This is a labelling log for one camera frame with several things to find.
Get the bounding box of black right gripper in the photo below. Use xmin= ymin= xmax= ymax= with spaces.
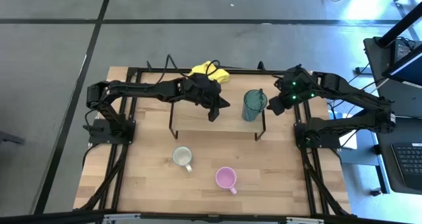
xmin=266 ymin=75 xmax=303 ymax=117

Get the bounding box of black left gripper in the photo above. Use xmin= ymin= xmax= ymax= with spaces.
xmin=182 ymin=72 xmax=231 ymax=123

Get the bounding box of teal glass tumbler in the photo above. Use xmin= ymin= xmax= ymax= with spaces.
xmin=242 ymin=89 xmax=268 ymax=123

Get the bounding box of white mug with red pattern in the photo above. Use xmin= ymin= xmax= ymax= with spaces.
xmin=171 ymin=146 xmax=194 ymax=173

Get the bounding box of pink mug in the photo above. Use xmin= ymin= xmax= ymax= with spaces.
xmin=215 ymin=166 xmax=238 ymax=196

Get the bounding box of wooden shelf with black legs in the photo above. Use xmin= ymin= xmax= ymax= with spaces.
xmin=169 ymin=85 xmax=267 ymax=142

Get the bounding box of yellow cloth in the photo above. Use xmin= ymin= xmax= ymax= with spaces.
xmin=188 ymin=61 xmax=231 ymax=84

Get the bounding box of white box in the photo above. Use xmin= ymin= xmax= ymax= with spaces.
xmin=339 ymin=131 xmax=359 ymax=151

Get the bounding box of dark grey desk with screen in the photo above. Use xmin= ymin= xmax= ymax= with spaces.
xmin=363 ymin=36 xmax=422 ymax=119

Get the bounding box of dark grey desk with keyboard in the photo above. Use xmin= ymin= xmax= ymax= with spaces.
xmin=372 ymin=115 xmax=422 ymax=195

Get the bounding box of dark screen device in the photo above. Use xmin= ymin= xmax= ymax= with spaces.
xmin=382 ymin=41 xmax=422 ymax=86

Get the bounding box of black keyboard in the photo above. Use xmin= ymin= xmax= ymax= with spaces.
xmin=390 ymin=143 xmax=422 ymax=192

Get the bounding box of long black diagonal beam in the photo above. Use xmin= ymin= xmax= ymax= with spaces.
xmin=375 ymin=1 xmax=422 ymax=49

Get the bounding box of grey chair base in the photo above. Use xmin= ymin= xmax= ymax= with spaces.
xmin=0 ymin=130 xmax=26 ymax=146

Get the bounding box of black aluminium table frame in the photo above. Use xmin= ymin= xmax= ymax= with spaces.
xmin=74 ymin=61 xmax=357 ymax=224

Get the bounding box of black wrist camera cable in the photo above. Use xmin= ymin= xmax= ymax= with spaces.
xmin=156 ymin=54 xmax=222 ymax=83

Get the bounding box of silver bottom rail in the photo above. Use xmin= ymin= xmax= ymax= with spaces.
xmin=102 ymin=213 xmax=326 ymax=224

